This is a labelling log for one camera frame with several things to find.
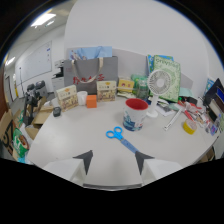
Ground orange cube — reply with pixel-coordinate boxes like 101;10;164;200
85;94;98;109

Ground white ruler stick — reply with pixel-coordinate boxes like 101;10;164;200
163;109;184;131

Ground yellow tape roll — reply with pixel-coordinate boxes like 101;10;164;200
182;119;198;136

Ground small black device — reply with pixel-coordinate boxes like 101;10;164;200
52;106;63;118

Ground brown cardboard box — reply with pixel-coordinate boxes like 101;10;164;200
24;104;54;141

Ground white mug red inside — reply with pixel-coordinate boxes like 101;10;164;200
122;98;149;132

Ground beige tea box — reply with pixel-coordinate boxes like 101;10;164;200
55;84;80;113
96;80;118;103

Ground white paper cup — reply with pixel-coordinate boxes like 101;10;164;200
76;90;89;107

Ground black office chair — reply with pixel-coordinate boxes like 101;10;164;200
22;80;48;127

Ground white desk fan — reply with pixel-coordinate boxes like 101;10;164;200
145;69;173;119

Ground green plastic bottle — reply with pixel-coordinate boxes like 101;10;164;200
135;77;150;101

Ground yellow red packet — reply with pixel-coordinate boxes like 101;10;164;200
117;77;136;94

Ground white printer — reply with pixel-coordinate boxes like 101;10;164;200
50;59;66;94

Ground green patterned book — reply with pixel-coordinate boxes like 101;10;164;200
152;58;182;104

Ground grey tote bag red print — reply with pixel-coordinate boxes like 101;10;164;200
63;55;119;95

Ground whiteboard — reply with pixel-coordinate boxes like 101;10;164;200
15;40;53;85

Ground blue handled scissors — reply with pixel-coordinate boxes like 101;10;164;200
105;126;140;155

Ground red handled tool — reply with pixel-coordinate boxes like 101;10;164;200
177;100;198;122

